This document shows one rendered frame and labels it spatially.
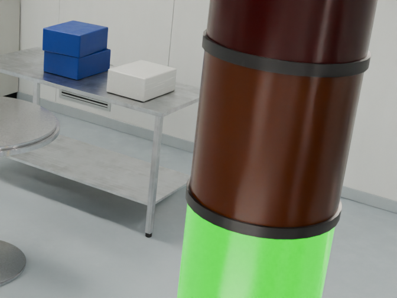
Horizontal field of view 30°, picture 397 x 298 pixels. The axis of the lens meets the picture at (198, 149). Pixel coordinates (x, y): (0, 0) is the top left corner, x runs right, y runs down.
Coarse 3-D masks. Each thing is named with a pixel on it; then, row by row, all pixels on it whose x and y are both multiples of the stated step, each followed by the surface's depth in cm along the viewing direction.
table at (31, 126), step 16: (0, 96) 454; (0, 112) 426; (16, 112) 429; (32, 112) 432; (48, 112) 435; (0, 128) 402; (16, 128) 405; (32, 128) 407; (48, 128) 410; (0, 144) 381; (16, 144) 383; (32, 144) 391; (0, 240) 471; (0, 256) 453; (16, 256) 455; (0, 272) 436; (16, 272) 438
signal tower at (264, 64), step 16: (208, 48) 22; (224, 48) 21; (240, 64) 21; (256, 64) 20; (272, 64) 20; (288, 64) 20; (304, 64) 20; (320, 64) 20; (336, 64) 20; (352, 64) 21; (368, 64) 22; (192, 208) 23; (208, 208) 23; (224, 224) 22; (240, 224) 22; (320, 224) 22; (336, 224) 23
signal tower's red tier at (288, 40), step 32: (224, 0) 21; (256, 0) 20; (288, 0) 20; (320, 0) 20; (352, 0) 20; (224, 32) 21; (256, 32) 20; (288, 32) 20; (320, 32) 20; (352, 32) 20
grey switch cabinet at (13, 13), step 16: (0, 0) 684; (16, 0) 703; (0, 16) 690; (16, 16) 709; (0, 32) 695; (16, 32) 715; (0, 48) 701; (16, 48) 721; (0, 80) 712; (16, 80) 733; (16, 96) 742
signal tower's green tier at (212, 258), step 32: (192, 224) 24; (192, 256) 24; (224, 256) 23; (256, 256) 22; (288, 256) 22; (320, 256) 23; (192, 288) 24; (224, 288) 23; (256, 288) 23; (288, 288) 23; (320, 288) 24
